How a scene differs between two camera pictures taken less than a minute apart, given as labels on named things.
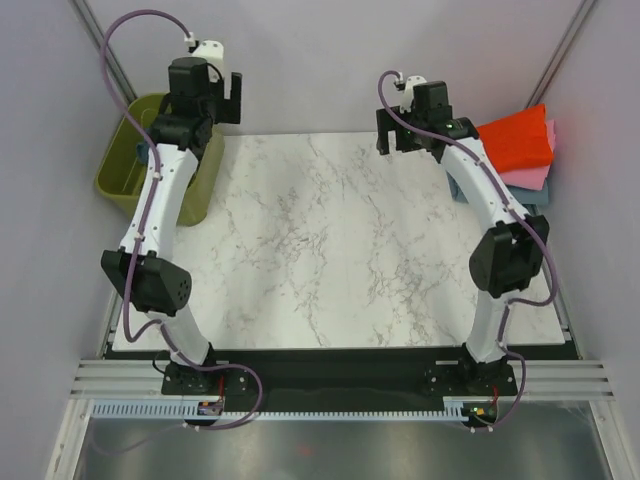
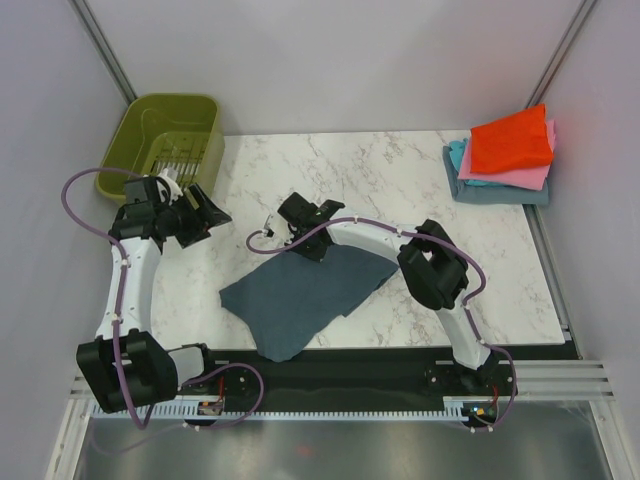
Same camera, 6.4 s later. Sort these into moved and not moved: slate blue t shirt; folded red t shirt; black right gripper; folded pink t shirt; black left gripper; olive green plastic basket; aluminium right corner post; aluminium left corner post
Moved: black left gripper; black right gripper; slate blue t shirt
Not moved: aluminium right corner post; folded red t shirt; folded pink t shirt; olive green plastic basket; aluminium left corner post
